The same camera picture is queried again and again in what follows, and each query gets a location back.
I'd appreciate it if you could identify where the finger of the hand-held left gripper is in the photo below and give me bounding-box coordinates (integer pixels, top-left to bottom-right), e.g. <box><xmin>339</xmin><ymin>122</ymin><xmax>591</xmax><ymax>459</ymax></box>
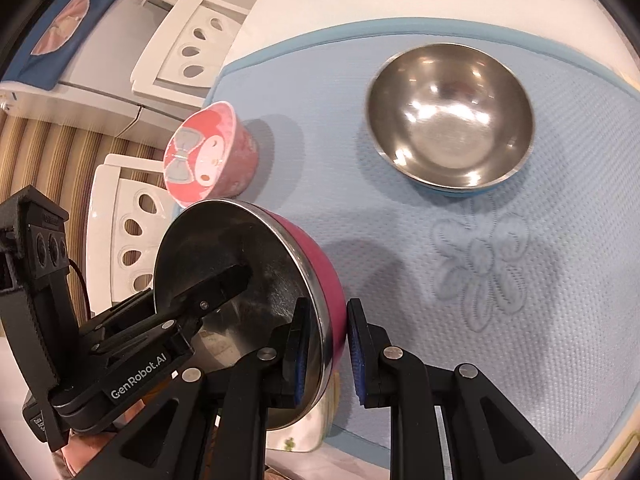
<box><xmin>77</xmin><ymin>287</ymin><xmax>157</xmax><ymax>342</ymax></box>
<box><xmin>150</xmin><ymin>264</ymin><xmax>252</xmax><ymax>342</ymax></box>

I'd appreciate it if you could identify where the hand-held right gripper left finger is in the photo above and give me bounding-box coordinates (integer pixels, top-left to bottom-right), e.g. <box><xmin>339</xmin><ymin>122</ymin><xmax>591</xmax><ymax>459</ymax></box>
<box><xmin>102</xmin><ymin>298</ymin><xmax>312</xmax><ymax>480</ymax></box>

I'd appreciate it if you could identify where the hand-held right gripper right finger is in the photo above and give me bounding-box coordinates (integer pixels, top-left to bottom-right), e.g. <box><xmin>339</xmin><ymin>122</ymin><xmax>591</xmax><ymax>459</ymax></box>
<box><xmin>347</xmin><ymin>298</ymin><xmax>576</xmax><ymax>480</ymax></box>

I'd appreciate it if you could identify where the magenta steel bowl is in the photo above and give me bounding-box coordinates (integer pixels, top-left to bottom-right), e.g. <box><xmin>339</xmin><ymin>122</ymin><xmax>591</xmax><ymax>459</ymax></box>
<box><xmin>152</xmin><ymin>199</ymin><xmax>347</xmax><ymax>431</ymax></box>

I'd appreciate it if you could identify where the person's left hand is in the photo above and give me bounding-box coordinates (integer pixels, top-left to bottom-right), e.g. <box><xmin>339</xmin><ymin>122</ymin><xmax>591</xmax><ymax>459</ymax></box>
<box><xmin>54</xmin><ymin>435</ymin><xmax>117</xmax><ymax>480</ymax></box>

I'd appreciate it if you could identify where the white dish with green print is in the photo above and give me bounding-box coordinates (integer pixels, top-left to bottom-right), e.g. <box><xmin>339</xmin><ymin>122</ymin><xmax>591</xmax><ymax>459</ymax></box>
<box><xmin>265</xmin><ymin>384</ymin><xmax>337</xmax><ymax>454</ymax></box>

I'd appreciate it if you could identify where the light blue quilted mat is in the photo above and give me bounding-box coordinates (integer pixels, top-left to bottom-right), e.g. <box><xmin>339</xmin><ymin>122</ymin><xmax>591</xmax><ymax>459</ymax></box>
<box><xmin>205</xmin><ymin>17</ymin><xmax>640</xmax><ymax>480</ymax></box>

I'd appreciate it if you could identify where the white chair with oval holes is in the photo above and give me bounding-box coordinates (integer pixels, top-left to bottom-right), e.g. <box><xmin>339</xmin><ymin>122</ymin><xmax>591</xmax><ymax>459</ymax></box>
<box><xmin>131</xmin><ymin>0</ymin><xmax>250</xmax><ymax>111</ymax></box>
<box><xmin>86</xmin><ymin>152</ymin><xmax>182</xmax><ymax>312</ymax></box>

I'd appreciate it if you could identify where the pink cartoon bowl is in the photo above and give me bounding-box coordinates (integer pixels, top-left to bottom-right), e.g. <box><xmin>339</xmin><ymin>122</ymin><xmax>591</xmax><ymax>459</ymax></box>
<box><xmin>164</xmin><ymin>101</ymin><xmax>259</xmax><ymax>208</ymax></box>

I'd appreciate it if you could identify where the white appliance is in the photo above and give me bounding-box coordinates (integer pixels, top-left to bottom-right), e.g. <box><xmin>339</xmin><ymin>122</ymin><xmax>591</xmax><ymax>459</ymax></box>
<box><xmin>0</xmin><ymin>0</ymin><xmax>211</xmax><ymax>137</ymax></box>

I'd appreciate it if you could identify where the blue steel bowl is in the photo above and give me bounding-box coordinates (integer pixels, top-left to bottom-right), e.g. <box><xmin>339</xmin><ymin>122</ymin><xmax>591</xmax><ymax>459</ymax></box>
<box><xmin>365</xmin><ymin>42</ymin><xmax>536</xmax><ymax>196</ymax></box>

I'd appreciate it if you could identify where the blue cloth with pink print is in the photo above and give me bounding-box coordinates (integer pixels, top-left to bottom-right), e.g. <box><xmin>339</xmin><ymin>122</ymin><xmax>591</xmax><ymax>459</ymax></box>
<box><xmin>2</xmin><ymin>0</ymin><xmax>126</xmax><ymax>92</ymax></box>

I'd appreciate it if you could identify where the thin dark cable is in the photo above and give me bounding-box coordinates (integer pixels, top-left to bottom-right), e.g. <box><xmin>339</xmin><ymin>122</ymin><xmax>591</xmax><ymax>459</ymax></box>
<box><xmin>117</xmin><ymin>104</ymin><xmax>145</xmax><ymax>139</ymax></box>

